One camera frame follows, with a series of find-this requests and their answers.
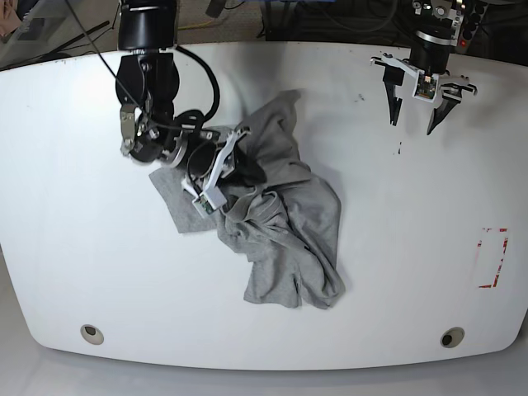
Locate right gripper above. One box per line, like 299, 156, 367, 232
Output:
181, 126, 267, 206

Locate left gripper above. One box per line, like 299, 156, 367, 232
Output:
370, 53, 478, 135

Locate grey T-shirt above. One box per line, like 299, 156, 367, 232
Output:
149, 90, 345, 309

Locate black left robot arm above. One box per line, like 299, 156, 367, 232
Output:
370, 1, 478, 134

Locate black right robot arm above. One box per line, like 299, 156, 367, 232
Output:
115, 1, 266, 213

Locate white power strip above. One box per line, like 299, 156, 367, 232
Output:
455, 1, 488, 54

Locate red tape rectangle marking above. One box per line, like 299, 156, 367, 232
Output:
474, 228, 509, 290

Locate left table grommet hole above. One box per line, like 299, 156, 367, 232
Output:
80, 324, 104, 346

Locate table grommet hole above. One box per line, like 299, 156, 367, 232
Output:
80, 324, 104, 346
440, 327, 465, 349

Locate right table grommet hole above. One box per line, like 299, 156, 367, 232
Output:
440, 327, 465, 349

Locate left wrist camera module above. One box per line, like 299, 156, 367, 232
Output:
412, 73, 438, 102

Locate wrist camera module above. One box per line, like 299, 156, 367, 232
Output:
192, 196, 215, 219
412, 73, 438, 102

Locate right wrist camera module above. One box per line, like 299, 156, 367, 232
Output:
192, 196, 215, 219

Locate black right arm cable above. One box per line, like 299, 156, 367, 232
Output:
172, 44, 220, 133

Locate yellow cable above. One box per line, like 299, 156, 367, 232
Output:
177, 18, 219, 32

